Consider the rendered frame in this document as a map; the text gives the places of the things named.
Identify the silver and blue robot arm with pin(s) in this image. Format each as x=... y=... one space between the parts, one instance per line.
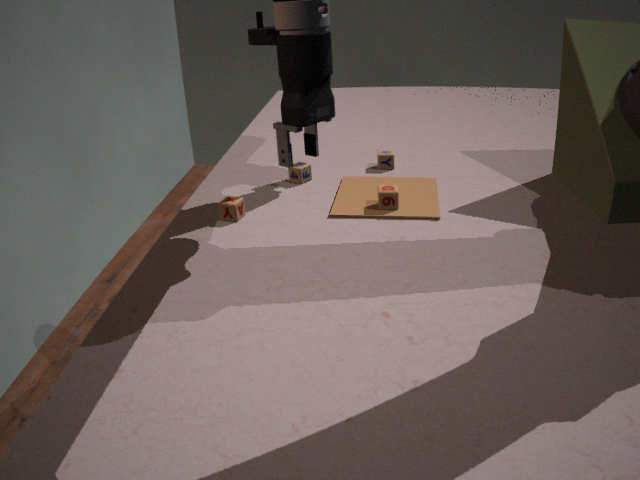
x=629 y=97

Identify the tan flat mat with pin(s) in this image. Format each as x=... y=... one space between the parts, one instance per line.
x=357 y=197

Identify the wooden letter block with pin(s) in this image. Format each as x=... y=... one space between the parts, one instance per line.
x=232 y=208
x=388 y=197
x=300 y=173
x=385 y=160

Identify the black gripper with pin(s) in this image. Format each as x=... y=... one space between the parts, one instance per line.
x=304 y=54

